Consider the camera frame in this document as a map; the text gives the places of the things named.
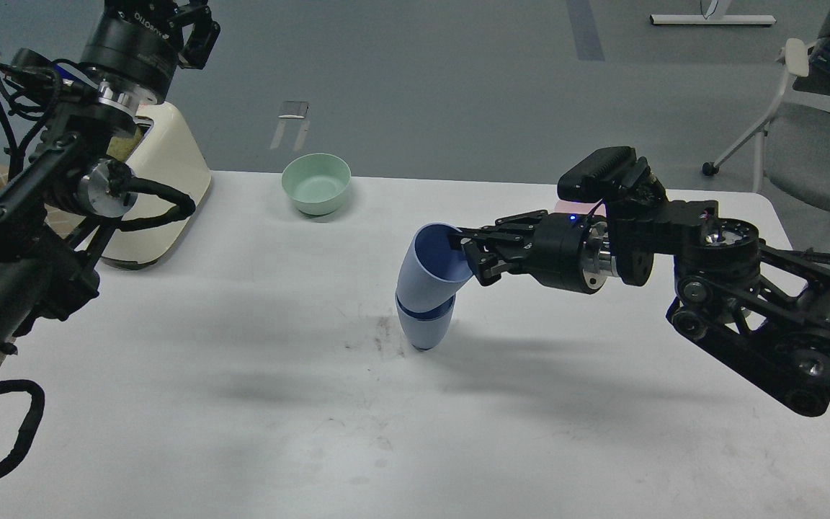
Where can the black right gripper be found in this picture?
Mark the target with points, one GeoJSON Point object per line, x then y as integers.
{"type": "Point", "coordinates": [565, 251]}

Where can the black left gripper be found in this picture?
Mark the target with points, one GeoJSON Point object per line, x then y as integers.
{"type": "Point", "coordinates": [135, 41]}

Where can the blue cup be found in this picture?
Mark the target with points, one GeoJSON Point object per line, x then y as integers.
{"type": "Point", "coordinates": [433, 270]}
{"type": "Point", "coordinates": [424, 331]}

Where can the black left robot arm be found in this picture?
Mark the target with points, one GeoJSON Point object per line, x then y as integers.
{"type": "Point", "coordinates": [66, 195]}

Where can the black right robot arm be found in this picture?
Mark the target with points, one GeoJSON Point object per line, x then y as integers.
{"type": "Point", "coordinates": [763, 312]}

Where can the pink bowl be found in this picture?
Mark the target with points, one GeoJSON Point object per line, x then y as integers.
{"type": "Point", "coordinates": [562, 206]}

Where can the cream white toaster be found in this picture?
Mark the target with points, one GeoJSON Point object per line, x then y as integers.
{"type": "Point", "coordinates": [168, 155]}

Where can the toast slice front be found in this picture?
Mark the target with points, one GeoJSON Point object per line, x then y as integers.
{"type": "Point", "coordinates": [122, 149]}

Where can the mint green bowl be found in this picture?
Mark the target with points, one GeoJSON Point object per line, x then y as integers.
{"type": "Point", "coordinates": [317, 184]}

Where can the white stand base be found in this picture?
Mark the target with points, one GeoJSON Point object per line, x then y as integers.
{"type": "Point", "coordinates": [763, 20]}

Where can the white office chair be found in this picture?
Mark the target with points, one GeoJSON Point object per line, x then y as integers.
{"type": "Point", "coordinates": [792, 140]}

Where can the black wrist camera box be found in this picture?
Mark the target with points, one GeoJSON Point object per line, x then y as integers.
{"type": "Point", "coordinates": [608, 174]}

